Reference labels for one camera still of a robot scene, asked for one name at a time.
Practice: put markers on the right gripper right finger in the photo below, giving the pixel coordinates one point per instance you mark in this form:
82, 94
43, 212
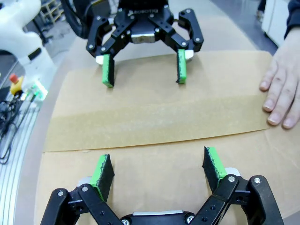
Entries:
236, 201

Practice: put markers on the person's left hand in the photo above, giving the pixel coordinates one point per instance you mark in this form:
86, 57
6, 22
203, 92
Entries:
284, 79

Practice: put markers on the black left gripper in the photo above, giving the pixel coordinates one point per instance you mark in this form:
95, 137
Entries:
143, 21

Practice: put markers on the yellow emergency stop button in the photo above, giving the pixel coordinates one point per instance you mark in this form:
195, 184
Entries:
16, 83

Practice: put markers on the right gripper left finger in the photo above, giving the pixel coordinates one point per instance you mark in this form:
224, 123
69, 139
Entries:
77, 206

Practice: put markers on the brown cardboard shipping box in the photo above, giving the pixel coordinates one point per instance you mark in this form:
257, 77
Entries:
152, 117

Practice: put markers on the wooden grid shelf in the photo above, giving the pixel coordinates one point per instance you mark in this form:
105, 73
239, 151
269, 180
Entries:
51, 10

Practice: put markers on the person's left forearm dark sleeve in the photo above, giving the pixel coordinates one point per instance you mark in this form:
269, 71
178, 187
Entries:
293, 16

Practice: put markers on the white rolling cabinet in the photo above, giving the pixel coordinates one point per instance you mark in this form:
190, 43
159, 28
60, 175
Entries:
275, 21

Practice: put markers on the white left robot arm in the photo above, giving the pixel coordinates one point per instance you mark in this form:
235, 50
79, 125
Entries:
21, 39

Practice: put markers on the green lit electronic device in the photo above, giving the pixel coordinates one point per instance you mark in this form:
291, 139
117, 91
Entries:
37, 90

